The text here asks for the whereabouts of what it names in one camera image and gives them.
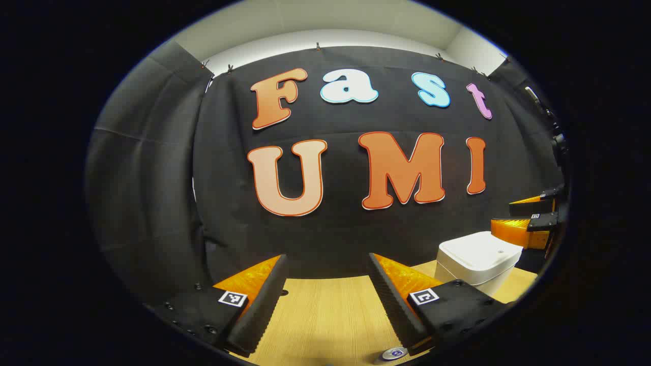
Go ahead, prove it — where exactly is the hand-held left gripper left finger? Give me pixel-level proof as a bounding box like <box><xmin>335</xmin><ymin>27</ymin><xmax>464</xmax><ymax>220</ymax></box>
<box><xmin>145</xmin><ymin>254</ymin><xmax>289</xmax><ymax>356</ymax></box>

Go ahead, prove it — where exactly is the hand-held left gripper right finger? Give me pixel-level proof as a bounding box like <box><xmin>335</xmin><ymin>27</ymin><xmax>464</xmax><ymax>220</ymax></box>
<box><xmin>368</xmin><ymin>253</ymin><xmax>509</xmax><ymax>356</ymax></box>

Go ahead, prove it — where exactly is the white desktop garbage bin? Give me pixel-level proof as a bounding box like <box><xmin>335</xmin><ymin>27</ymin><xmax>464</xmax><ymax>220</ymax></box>
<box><xmin>435</xmin><ymin>231</ymin><xmax>524</xmax><ymax>298</ymax></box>

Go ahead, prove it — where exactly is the wooden desktop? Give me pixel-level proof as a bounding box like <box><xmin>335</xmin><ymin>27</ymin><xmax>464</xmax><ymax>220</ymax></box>
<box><xmin>229</xmin><ymin>259</ymin><xmax>539</xmax><ymax>366</ymax></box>

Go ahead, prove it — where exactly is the black backdrop cloth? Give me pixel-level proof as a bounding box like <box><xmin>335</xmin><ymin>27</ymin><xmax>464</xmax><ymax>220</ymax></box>
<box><xmin>85</xmin><ymin>41</ymin><xmax>568</xmax><ymax>306</ymax></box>

